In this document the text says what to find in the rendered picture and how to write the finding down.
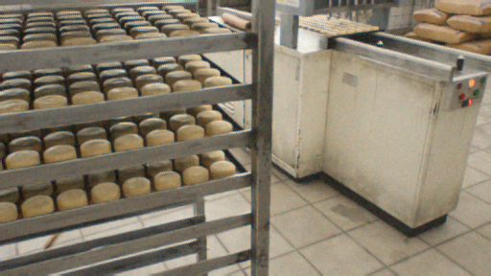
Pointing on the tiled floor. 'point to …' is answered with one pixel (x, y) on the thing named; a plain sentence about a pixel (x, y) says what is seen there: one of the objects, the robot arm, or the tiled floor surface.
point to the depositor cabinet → (288, 103)
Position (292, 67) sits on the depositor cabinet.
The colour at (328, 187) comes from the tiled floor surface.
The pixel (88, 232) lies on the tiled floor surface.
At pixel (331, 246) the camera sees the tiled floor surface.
